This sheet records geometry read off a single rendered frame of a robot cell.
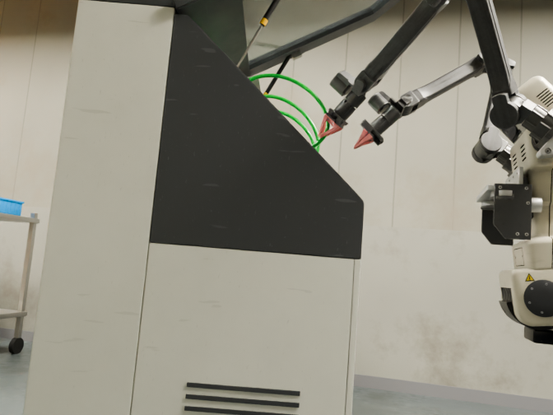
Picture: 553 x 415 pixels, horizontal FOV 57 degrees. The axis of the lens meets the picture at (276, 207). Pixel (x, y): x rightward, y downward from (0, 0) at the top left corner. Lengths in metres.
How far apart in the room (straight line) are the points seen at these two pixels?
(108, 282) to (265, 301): 0.43
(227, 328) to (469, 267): 2.47
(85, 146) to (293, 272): 0.67
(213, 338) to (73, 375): 0.38
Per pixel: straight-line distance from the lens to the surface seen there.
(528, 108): 1.55
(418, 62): 3.95
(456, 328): 3.65
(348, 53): 4.02
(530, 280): 1.62
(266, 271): 1.39
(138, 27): 1.60
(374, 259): 3.63
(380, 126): 1.93
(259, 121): 1.45
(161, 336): 1.43
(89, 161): 1.51
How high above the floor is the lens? 0.75
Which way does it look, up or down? 7 degrees up
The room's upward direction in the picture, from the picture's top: 5 degrees clockwise
